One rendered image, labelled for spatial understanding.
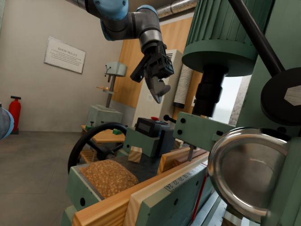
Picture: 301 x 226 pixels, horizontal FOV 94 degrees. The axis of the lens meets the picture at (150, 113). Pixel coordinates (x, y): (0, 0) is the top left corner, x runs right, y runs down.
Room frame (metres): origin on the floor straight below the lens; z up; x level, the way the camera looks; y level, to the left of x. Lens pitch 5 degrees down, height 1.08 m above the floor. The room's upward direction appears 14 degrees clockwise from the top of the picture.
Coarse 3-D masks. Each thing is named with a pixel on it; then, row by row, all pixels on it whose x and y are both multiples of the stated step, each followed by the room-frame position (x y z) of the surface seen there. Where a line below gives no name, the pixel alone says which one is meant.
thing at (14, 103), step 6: (12, 96) 2.17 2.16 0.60; (12, 102) 2.18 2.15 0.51; (18, 102) 2.23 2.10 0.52; (12, 108) 2.16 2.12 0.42; (18, 108) 2.21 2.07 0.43; (12, 114) 2.16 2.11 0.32; (18, 114) 2.23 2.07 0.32; (18, 120) 2.26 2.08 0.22; (12, 132) 2.17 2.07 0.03; (18, 132) 2.22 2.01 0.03
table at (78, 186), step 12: (120, 156) 0.50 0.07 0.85; (144, 156) 0.44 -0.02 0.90; (156, 156) 0.46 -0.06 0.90; (72, 168) 0.28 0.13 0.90; (132, 168) 0.34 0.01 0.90; (144, 168) 0.36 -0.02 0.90; (156, 168) 0.38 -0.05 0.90; (72, 180) 0.27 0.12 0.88; (84, 180) 0.25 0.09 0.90; (144, 180) 0.30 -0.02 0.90; (72, 192) 0.27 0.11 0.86; (84, 192) 0.24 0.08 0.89; (96, 192) 0.23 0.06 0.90; (204, 192) 0.39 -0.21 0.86; (84, 204) 0.23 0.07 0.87; (192, 204) 0.31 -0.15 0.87; (180, 216) 0.26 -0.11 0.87
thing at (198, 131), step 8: (176, 120) 0.36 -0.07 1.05; (184, 120) 0.35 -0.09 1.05; (192, 120) 0.34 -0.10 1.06; (200, 120) 0.33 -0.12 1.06; (208, 120) 0.32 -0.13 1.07; (176, 128) 0.36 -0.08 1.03; (184, 128) 0.35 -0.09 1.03; (192, 128) 0.34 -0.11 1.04; (200, 128) 0.32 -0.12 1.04; (208, 128) 0.31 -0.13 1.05; (216, 128) 0.30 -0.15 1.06; (224, 128) 0.30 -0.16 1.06; (232, 128) 0.29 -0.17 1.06; (176, 136) 0.36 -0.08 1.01; (184, 136) 0.34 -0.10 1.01; (192, 136) 0.33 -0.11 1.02; (200, 136) 0.32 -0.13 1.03; (208, 136) 0.31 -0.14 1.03; (192, 144) 0.33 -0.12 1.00; (200, 144) 0.32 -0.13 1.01; (208, 144) 0.31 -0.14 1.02
